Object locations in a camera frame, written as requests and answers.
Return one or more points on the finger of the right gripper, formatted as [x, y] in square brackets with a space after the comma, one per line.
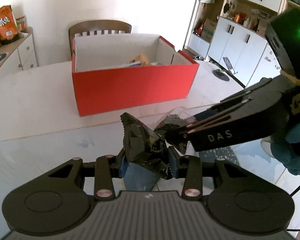
[223, 123]
[232, 105]

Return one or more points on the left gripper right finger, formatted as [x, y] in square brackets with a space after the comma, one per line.
[189, 168]

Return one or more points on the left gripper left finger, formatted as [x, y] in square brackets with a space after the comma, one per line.
[108, 167]

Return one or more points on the black snack packet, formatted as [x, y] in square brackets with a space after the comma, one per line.
[144, 147]

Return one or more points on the clear bag dark contents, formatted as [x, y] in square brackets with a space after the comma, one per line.
[168, 128]

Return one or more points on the yellow spotted plush toy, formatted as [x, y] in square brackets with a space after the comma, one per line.
[142, 59]

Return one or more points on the blue cracker packet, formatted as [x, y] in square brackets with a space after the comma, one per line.
[131, 64]

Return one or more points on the blue gloved right hand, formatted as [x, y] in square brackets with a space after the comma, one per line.
[285, 148]

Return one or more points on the black phone stand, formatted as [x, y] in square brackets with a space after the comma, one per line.
[224, 73]

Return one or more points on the red cardboard box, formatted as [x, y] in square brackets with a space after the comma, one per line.
[100, 85]

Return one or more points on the wooden chair behind table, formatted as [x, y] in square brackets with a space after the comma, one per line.
[91, 27]

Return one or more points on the white sideboard cabinet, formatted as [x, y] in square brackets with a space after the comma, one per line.
[19, 55]

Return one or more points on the orange snack bag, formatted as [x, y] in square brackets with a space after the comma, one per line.
[8, 27]

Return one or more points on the white wall cabinets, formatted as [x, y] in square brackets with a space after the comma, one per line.
[236, 29]

